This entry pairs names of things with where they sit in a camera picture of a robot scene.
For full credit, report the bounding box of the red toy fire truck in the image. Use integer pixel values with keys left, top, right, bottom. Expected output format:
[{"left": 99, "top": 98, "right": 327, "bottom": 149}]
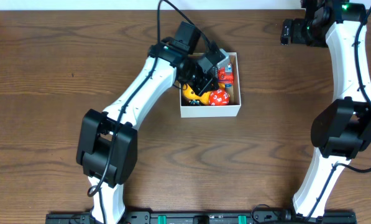
[{"left": 215, "top": 63, "right": 234, "bottom": 89}]

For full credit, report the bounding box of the yellow rubber duck toy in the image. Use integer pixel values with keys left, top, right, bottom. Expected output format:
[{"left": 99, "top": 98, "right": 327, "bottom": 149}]
[{"left": 182, "top": 84, "right": 212, "bottom": 106}]

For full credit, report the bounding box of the small black round cap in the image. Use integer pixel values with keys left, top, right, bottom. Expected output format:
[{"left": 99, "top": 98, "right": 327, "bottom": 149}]
[{"left": 188, "top": 100, "right": 203, "bottom": 106}]

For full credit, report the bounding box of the red polyhedral die ball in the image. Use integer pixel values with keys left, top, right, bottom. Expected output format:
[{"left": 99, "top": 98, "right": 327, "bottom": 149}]
[{"left": 209, "top": 89, "right": 230, "bottom": 106}]

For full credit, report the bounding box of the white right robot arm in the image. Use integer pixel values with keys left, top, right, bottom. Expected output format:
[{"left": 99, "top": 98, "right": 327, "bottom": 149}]
[{"left": 280, "top": 0, "right": 371, "bottom": 223}]

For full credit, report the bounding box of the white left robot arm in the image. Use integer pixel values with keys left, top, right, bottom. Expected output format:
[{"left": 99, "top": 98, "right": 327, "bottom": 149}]
[{"left": 76, "top": 22, "right": 229, "bottom": 223}]

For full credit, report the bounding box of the beige cardboard box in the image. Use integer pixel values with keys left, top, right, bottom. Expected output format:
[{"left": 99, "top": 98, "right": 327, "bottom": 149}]
[{"left": 180, "top": 52, "right": 242, "bottom": 118}]

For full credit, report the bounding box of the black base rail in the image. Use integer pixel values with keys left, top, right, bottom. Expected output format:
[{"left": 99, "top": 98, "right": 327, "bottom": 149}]
[{"left": 45, "top": 203, "right": 357, "bottom": 224}]

